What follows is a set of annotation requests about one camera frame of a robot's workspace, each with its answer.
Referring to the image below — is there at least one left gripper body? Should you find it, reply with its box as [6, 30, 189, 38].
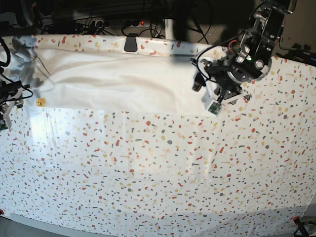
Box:
[191, 56, 252, 104]

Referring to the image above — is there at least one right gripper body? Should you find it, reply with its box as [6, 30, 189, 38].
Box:
[0, 82, 24, 116]

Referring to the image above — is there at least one white printed T-shirt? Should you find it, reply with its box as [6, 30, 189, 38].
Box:
[28, 48, 210, 117]

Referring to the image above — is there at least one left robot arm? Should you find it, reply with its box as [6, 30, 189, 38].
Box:
[191, 0, 296, 104]

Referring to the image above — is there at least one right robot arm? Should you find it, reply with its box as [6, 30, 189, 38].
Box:
[0, 38, 34, 117]

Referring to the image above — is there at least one terrazzo pattern tablecloth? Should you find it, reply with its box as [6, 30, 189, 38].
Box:
[0, 35, 316, 237]

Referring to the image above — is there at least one black table clamp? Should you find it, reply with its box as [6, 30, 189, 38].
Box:
[124, 33, 138, 52]

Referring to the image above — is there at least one red clamp bottom right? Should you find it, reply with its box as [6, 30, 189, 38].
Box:
[293, 216, 309, 237]

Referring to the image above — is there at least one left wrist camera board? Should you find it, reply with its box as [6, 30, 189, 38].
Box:
[204, 99, 225, 116]

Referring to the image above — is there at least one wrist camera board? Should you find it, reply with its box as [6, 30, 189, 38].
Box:
[204, 99, 225, 116]
[0, 119, 11, 131]

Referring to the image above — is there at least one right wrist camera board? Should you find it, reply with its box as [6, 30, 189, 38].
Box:
[0, 119, 11, 131]

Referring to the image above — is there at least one power strip with red switch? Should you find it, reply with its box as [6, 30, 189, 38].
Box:
[105, 19, 151, 28]

